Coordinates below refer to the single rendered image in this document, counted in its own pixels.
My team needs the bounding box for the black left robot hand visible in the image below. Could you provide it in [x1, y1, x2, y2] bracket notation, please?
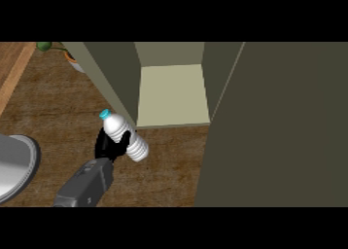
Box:
[93, 126, 133, 163]

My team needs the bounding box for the white water bottle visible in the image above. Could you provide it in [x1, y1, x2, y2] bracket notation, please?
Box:
[97, 108, 151, 162]

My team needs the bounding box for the olive open cabinet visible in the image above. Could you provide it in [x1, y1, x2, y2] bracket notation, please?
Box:
[60, 41, 245, 130]

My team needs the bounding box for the dark olive cabinet door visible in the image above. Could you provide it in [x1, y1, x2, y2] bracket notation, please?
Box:
[192, 41, 348, 208]

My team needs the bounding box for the potted green plant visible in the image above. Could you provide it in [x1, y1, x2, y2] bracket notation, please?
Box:
[34, 41, 87, 74]

